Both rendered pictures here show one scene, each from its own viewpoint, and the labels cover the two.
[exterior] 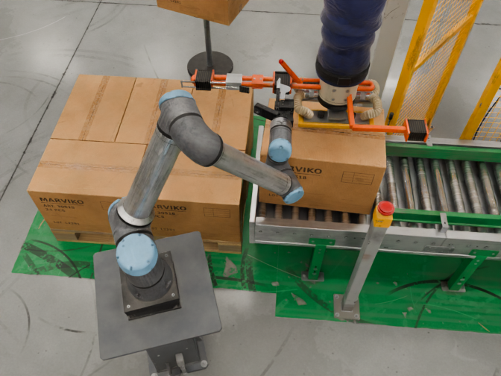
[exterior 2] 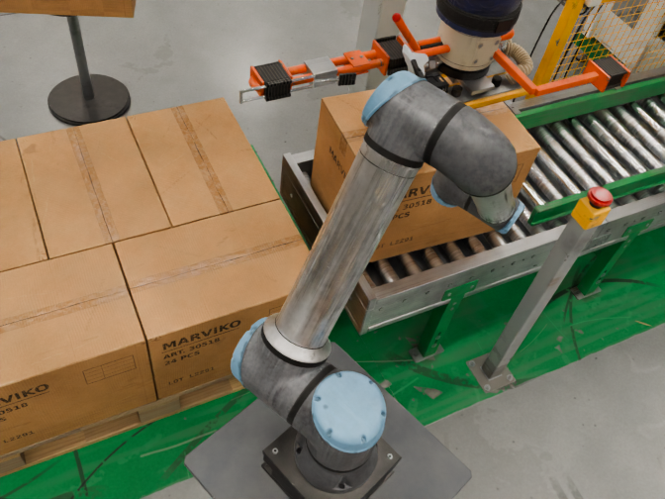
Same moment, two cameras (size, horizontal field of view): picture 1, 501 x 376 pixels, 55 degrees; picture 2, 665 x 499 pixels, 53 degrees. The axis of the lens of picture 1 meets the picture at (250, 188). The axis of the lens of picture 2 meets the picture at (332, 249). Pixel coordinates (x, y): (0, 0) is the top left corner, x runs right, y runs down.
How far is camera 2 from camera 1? 106 cm
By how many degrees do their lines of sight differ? 24
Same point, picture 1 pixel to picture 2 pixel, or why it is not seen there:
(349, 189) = not seen: hidden behind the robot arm
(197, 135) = (494, 138)
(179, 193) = (223, 301)
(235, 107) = (220, 139)
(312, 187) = (435, 214)
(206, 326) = (448, 481)
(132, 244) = (338, 396)
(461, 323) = (620, 330)
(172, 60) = (15, 105)
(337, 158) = not seen: hidden behind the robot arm
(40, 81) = not seen: outside the picture
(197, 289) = (395, 431)
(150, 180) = (356, 263)
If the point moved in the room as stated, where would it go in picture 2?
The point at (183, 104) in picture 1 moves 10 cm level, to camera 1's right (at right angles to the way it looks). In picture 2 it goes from (436, 92) to (483, 78)
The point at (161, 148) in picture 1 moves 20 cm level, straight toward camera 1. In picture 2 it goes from (390, 191) to (482, 260)
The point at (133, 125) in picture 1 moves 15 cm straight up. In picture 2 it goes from (66, 219) to (57, 188)
